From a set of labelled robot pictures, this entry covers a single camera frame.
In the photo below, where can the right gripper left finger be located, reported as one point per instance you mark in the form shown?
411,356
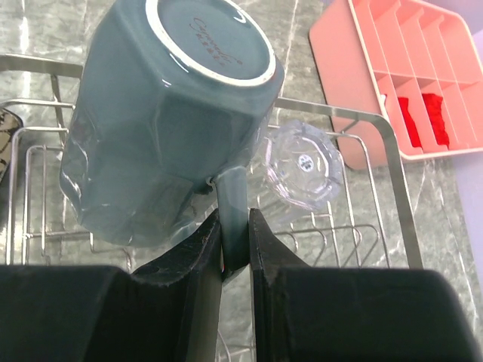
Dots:
167,310

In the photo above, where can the clear faceted glass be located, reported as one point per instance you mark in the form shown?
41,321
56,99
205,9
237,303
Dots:
296,171

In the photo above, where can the red cloth right compartment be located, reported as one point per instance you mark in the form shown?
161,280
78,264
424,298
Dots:
433,104

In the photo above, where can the black floral square plate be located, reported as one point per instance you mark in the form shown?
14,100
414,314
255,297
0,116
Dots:
10,124

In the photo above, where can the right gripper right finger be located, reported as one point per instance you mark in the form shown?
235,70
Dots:
305,313

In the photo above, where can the grey blue ceramic mug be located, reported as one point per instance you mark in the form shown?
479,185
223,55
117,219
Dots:
174,100

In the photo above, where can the metal wire dish rack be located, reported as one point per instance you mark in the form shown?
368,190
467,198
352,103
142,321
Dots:
133,180

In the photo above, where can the pink divided organizer tray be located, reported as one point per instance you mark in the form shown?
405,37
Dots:
369,53

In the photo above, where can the red cloth compartment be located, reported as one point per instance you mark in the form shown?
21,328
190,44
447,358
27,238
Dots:
433,104
409,122

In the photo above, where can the red cloth middle compartment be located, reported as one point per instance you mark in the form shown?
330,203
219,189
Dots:
409,122

